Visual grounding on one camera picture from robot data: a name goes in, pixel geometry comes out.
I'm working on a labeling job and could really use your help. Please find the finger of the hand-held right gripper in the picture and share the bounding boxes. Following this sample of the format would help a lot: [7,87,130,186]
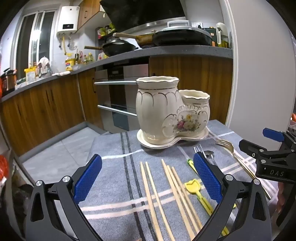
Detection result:
[239,139,291,161]
[262,128,290,142]

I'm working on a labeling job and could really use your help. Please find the wooden cabinet beside oven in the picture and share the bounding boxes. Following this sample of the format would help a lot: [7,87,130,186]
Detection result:
[149,56,233,127]

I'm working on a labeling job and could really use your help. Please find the gold metal fork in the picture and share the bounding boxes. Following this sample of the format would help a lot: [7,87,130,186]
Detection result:
[215,138,271,200]

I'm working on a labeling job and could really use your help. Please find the yellow food packet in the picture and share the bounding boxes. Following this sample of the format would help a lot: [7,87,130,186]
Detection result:
[24,66,37,83]

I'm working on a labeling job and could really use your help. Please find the cream floral ceramic utensil holder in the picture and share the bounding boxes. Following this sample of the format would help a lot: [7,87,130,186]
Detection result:
[136,76,211,149]

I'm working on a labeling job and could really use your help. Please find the dark grey kitchen countertop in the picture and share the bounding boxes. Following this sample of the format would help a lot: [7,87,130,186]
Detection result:
[0,45,233,102]

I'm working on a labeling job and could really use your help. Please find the silver metal fork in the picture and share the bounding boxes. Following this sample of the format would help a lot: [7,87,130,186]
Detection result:
[194,144,218,166]

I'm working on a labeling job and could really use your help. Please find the wooden chopstick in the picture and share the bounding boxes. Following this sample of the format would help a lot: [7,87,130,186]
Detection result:
[167,165,201,232]
[140,162,164,241]
[145,161,176,241]
[161,159,196,241]
[171,167,204,229]

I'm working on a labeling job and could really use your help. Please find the wooden wall cabinet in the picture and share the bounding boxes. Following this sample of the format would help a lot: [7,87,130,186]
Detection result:
[77,0,105,31]

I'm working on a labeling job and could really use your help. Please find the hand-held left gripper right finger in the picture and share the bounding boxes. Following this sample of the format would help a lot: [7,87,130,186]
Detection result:
[193,152,273,241]

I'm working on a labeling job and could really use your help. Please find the green plastic utensil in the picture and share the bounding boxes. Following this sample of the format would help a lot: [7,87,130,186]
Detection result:
[186,159,197,173]

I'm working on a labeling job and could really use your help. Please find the row of seasoning bottles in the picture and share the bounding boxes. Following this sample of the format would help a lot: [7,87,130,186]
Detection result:
[65,52,96,70]

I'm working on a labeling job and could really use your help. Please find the black frying pan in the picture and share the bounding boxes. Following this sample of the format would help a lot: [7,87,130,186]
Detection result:
[84,41,139,57]

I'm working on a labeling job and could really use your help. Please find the large black lidded pan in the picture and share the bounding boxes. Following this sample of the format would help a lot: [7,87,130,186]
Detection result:
[153,20,213,46]

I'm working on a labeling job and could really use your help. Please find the kitchen window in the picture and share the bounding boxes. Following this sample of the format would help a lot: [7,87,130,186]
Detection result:
[14,9,58,80]

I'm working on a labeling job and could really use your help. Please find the grey striped tablecloth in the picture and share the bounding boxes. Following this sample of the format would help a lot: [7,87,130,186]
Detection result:
[80,119,278,241]

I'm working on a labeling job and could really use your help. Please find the wooden base cabinets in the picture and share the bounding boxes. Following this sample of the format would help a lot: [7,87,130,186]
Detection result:
[0,71,98,156]

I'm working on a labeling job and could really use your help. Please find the yellow tulip-shaped plastic utensil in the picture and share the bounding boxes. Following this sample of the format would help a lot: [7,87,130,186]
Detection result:
[184,179,230,235]

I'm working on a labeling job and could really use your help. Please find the yellow gas pipe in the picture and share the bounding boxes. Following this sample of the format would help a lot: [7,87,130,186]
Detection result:
[60,35,70,56]

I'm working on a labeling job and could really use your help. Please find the black range hood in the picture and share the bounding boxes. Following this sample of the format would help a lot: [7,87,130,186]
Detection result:
[100,0,187,33]

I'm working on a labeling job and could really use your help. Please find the brass-coloured wok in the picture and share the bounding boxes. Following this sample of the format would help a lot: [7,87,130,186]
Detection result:
[112,31,163,47]

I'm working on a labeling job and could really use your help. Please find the person's right hand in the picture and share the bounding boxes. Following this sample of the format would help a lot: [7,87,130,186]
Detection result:
[277,182,296,209]

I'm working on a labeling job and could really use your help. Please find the stainless built-in oven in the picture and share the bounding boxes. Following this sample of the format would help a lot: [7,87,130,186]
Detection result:
[93,62,150,134]

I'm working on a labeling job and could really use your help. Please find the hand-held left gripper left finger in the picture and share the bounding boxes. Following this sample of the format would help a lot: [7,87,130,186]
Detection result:
[24,153,103,241]

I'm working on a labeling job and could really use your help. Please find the dark sauce jars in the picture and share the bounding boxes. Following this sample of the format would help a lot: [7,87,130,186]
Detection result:
[0,68,17,93]

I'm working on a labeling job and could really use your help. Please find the dark green canister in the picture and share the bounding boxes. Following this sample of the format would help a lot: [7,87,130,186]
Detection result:
[203,28,217,46]

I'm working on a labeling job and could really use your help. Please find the white water heater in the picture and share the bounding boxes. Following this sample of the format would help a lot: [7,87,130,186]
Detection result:
[56,6,80,36]

